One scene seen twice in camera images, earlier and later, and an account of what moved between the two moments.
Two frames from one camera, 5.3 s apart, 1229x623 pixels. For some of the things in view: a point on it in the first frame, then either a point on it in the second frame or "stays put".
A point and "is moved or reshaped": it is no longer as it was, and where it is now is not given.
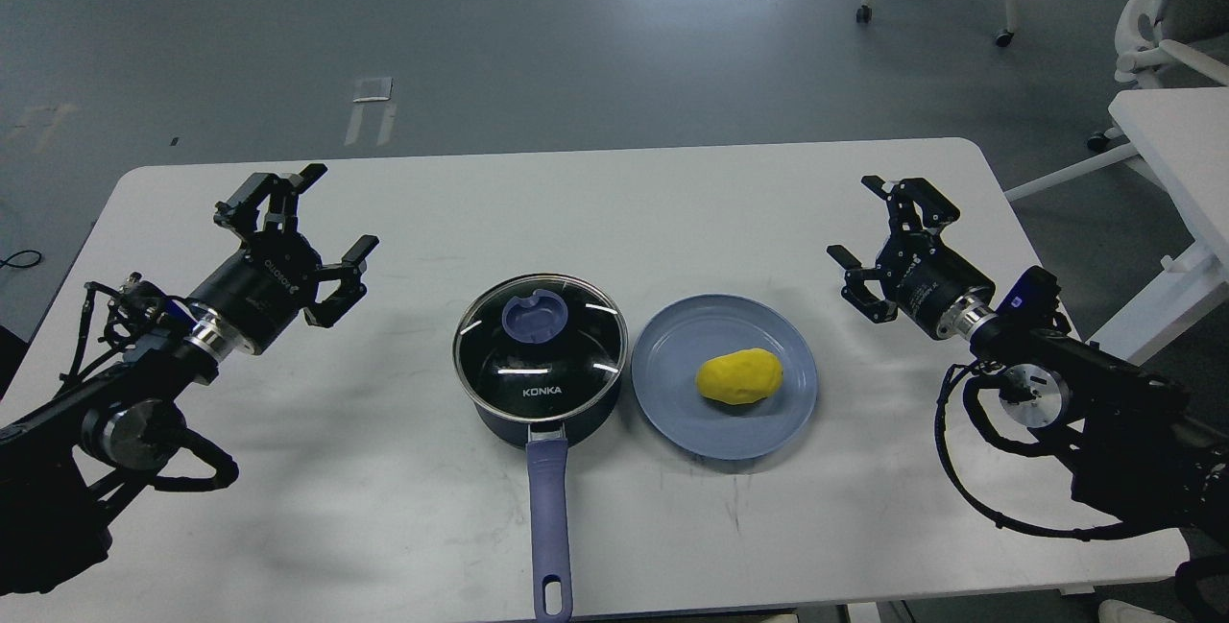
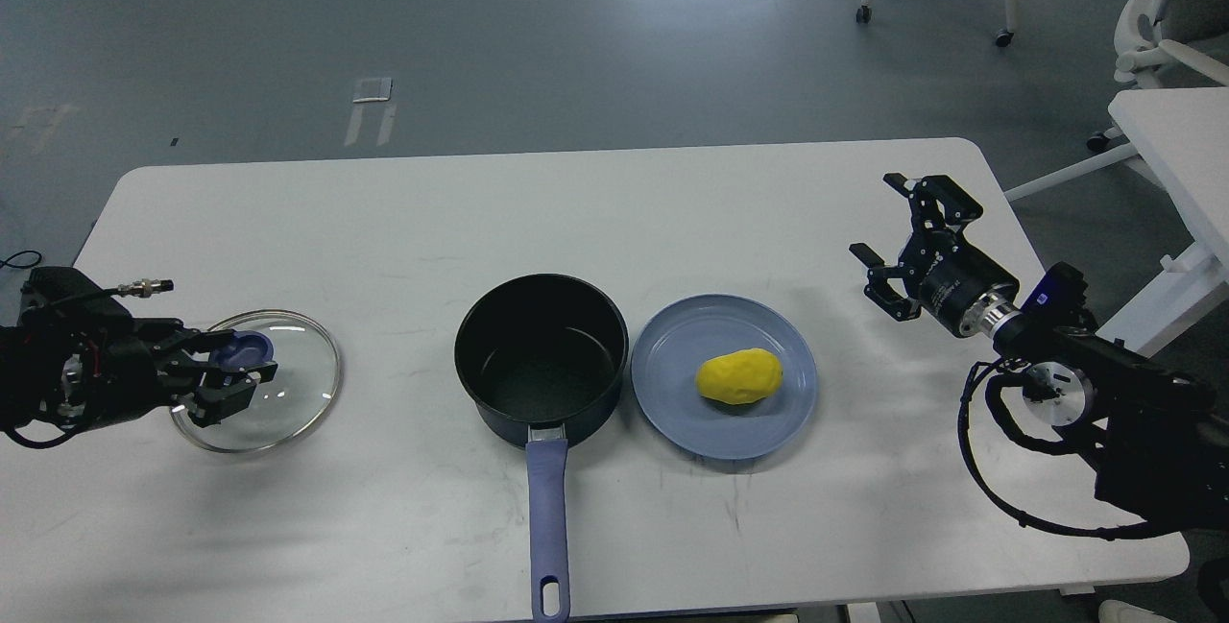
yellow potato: (741, 376) stays put
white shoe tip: (1119, 611) stays put
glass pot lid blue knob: (540, 323) is moved or reshaped
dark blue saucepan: (540, 396) stays put
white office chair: (1173, 30) stays put
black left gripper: (258, 293) -> (137, 366)
